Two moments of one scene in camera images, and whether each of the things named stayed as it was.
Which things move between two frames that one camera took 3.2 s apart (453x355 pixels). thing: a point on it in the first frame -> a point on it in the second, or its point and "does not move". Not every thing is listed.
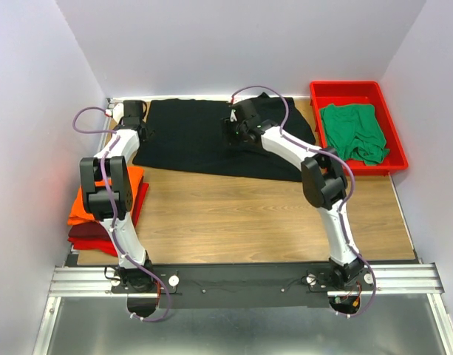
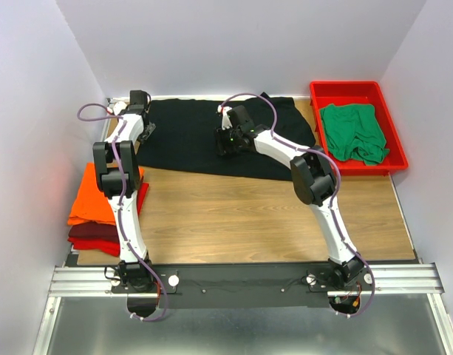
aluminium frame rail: (383, 280) does not move
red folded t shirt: (106, 246) does not move
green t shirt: (354, 132) does not move
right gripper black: (230, 120) -> (221, 146)
